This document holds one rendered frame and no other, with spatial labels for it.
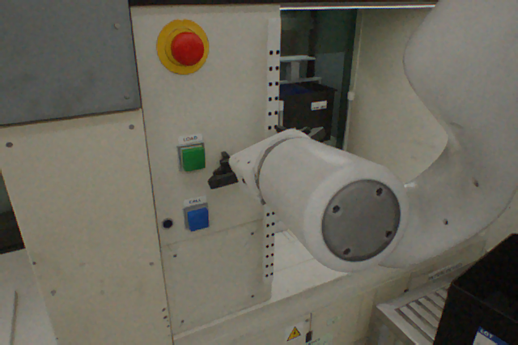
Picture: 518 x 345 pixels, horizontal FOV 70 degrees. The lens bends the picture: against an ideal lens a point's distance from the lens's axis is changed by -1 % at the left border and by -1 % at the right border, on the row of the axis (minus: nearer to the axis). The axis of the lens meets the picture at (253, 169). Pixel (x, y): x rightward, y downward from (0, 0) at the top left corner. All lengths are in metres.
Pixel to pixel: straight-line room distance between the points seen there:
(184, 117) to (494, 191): 0.37
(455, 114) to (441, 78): 0.02
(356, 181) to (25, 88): 0.36
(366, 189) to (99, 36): 0.33
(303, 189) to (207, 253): 0.39
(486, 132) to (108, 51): 0.38
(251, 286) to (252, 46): 0.43
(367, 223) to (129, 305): 0.45
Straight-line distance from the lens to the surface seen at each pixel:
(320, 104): 1.28
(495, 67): 0.23
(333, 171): 0.26
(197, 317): 0.72
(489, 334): 0.81
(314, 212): 0.26
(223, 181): 0.48
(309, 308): 0.85
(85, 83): 0.48
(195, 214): 0.57
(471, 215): 0.32
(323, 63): 1.61
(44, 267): 0.58
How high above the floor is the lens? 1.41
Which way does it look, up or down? 25 degrees down
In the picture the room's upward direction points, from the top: straight up
